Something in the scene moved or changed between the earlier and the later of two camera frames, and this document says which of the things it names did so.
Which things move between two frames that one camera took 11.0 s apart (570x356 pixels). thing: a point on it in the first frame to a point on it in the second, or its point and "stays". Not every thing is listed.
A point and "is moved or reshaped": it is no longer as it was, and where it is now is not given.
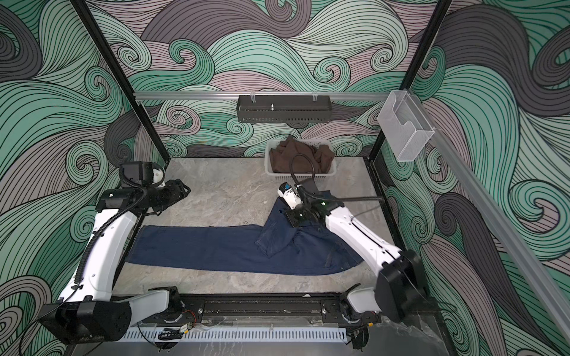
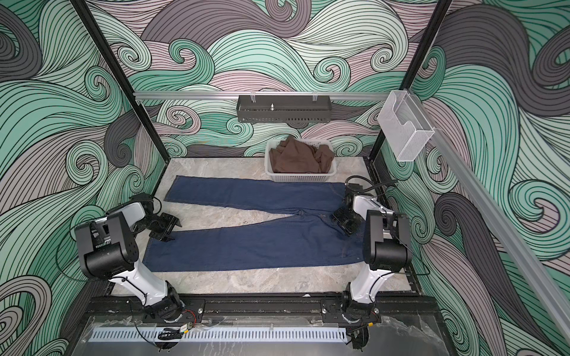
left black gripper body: [162, 197] to [161, 225]
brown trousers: [282, 156] stays
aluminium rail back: [158, 96] stays
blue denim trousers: [279, 245] is moved or reshaped
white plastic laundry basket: [285, 176] stays
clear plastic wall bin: [406, 128] stays
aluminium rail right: [539, 282] stays
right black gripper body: [299, 214] to [347, 221]
